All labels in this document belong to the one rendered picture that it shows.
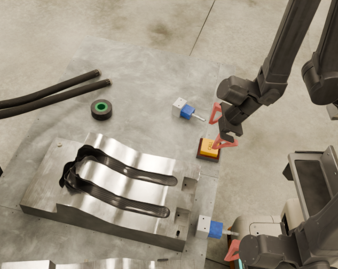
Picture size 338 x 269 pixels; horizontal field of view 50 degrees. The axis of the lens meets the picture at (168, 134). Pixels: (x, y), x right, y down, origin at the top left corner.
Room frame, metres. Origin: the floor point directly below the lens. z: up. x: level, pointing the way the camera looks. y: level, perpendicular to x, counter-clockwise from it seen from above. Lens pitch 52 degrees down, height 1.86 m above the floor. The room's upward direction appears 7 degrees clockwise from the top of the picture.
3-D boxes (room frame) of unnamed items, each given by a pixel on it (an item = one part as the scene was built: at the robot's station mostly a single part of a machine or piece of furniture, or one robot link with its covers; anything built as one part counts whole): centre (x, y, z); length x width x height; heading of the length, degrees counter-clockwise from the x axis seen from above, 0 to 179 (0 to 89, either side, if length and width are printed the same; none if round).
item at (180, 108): (0.92, -0.07, 0.83); 0.13 x 0.05 x 0.05; 64
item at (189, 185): (0.57, -0.08, 0.87); 0.05 x 0.05 x 0.04; 83
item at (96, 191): (0.54, 0.13, 0.92); 0.35 x 0.16 x 0.09; 83
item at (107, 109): (0.89, 0.26, 0.82); 0.08 x 0.08 x 0.04
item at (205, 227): (0.46, -0.19, 0.83); 0.13 x 0.05 x 0.05; 85
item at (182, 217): (0.46, -0.07, 0.87); 0.05 x 0.05 x 0.04; 83
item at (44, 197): (0.55, 0.15, 0.87); 0.50 x 0.26 x 0.14; 83
